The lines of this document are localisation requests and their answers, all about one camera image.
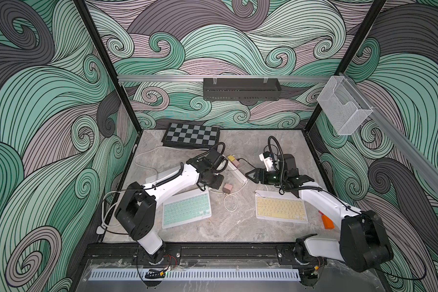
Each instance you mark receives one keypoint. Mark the pink charger adapter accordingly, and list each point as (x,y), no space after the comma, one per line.
(236,163)
(227,188)

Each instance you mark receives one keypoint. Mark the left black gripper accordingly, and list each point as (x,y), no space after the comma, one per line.
(216,186)

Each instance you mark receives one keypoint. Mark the white power strip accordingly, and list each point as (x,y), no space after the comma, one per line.
(236,172)

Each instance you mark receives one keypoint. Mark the yellow keyboard left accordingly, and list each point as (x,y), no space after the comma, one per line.
(157,177)

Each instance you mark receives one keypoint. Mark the orange red tool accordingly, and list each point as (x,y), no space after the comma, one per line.
(328,223)

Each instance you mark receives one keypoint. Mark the clear plastic wall bin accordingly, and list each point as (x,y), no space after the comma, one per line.
(344,105)

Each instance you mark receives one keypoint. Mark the green wireless keyboard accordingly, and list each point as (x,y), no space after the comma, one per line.
(185,208)

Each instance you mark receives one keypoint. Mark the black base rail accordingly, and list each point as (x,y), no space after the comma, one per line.
(282,253)

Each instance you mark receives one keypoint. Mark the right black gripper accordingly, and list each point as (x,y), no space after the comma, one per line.
(259,174)

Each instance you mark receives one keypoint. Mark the black chessboard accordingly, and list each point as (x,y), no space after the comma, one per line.
(190,136)

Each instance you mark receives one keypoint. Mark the yellow keyboard right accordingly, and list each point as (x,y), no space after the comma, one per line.
(275,207)

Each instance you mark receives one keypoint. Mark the yellow keyboard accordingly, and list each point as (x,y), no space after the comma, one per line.
(157,177)
(275,207)

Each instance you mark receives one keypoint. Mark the white slotted cable duct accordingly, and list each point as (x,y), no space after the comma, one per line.
(197,274)

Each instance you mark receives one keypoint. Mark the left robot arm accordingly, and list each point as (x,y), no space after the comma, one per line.
(136,211)

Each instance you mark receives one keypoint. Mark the black wall tray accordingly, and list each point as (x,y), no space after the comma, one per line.
(241,89)

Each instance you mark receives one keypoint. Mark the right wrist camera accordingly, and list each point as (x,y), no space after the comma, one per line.
(267,160)

